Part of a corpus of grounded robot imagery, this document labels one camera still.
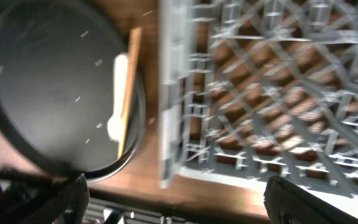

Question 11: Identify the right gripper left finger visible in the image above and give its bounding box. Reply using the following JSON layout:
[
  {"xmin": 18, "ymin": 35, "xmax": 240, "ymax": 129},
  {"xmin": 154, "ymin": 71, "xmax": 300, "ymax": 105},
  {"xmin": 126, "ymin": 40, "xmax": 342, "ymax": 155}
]
[{"xmin": 0, "ymin": 175, "xmax": 90, "ymax": 223}]

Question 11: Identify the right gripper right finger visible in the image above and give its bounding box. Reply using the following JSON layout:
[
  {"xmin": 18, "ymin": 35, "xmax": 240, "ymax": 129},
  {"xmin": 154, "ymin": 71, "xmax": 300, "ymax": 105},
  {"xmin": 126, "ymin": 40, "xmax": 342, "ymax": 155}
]
[{"xmin": 264, "ymin": 175, "xmax": 358, "ymax": 224}]

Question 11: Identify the wooden chopstick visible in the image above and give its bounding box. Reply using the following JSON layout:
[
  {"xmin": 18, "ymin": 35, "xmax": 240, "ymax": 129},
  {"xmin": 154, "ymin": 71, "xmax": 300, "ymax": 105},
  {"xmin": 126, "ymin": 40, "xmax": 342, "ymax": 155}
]
[{"xmin": 117, "ymin": 27, "xmax": 142, "ymax": 159}]

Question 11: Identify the grey dishwasher rack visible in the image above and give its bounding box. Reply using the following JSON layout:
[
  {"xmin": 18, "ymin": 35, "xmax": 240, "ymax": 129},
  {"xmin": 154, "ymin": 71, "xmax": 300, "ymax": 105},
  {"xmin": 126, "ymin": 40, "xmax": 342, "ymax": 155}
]
[{"xmin": 158, "ymin": 0, "xmax": 358, "ymax": 199}]

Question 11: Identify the round black serving tray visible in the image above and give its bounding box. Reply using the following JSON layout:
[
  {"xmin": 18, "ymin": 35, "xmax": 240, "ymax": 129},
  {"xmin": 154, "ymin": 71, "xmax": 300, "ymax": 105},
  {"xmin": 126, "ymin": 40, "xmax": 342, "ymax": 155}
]
[{"xmin": 0, "ymin": 0, "xmax": 146, "ymax": 182}]

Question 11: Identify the white plastic fork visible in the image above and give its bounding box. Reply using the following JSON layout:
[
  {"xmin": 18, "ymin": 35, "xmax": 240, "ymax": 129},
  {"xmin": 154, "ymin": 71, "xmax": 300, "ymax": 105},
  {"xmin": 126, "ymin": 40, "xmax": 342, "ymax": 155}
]
[{"xmin": 107, "ymin": 53, "xmax": 129, "ymax": 142}]

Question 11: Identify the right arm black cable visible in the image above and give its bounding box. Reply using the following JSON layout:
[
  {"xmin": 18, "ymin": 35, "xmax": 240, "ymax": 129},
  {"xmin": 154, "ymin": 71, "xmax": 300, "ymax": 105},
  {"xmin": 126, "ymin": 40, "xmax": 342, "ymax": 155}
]
[{"xmin": 0, "ymin": 166, "xmax": 74, "ymax": 206}]

